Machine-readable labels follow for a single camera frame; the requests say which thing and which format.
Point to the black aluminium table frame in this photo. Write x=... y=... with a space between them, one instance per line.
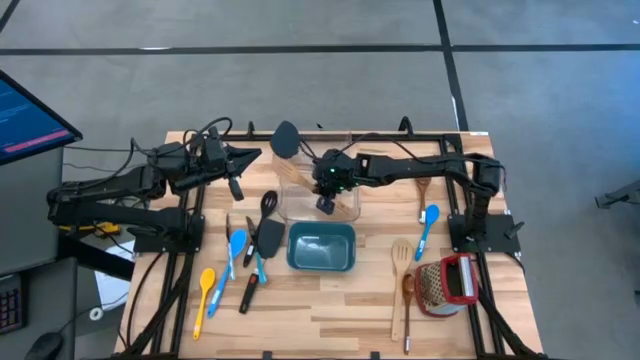
x=425 y=137

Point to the grey floor stand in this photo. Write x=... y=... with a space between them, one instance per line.
x=620 y=192

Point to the red and steel box grater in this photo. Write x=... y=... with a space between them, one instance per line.
x=440 y=290

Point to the black spatula with rounded head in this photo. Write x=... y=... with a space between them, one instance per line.
x=285 y=140

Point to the computer monitor with blue screen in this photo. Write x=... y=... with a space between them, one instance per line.
x=30 y=125

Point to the black slotted spoon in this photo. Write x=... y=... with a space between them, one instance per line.
x=269 y=200

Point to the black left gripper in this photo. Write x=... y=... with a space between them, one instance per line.
x=215 y=160

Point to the blue plastic spoon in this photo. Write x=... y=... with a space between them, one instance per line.
x=431 y=212
x=237 y=241

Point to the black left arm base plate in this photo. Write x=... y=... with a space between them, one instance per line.
x=150 y=245

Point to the white paper sheet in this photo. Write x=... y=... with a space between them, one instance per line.
x=112 y=292

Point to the yellow and black tool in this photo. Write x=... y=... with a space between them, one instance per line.
x=107 y=227

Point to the teal plastic bin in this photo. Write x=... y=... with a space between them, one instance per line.
x=320 y=247

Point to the black spatula with silver neck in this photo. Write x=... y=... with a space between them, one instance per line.
x=271 y=239

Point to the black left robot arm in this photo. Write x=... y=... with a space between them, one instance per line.
x=110 y=182

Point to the black computer mouse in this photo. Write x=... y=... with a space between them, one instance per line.
x=45 y=347

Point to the yellow plastic spoon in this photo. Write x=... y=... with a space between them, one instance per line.
x=207 y=280

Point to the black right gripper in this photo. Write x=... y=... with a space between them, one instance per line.
x=335 y=172

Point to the black keyboard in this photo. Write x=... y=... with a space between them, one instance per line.
x=10 y=305

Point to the clear plastic bin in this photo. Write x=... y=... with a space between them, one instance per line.
x=342 y=147
x=300 y=210

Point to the long wooden slotted spatula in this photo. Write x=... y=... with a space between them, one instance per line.
x=401 y=255

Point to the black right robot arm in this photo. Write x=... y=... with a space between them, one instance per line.
x=425 y=165

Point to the dark desk surface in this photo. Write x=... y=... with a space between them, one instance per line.
x=50 y=300

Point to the black desk beam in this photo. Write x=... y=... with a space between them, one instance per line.
x=95 y=257

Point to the white tape roll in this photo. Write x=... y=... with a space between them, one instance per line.
x=91 y=314

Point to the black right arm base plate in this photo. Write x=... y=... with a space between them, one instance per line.
x=500 y=242

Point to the grey cabinet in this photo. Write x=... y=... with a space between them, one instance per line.
x=30 y=215

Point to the short wooden slotted spatula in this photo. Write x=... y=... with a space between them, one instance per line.
x=295 y=175

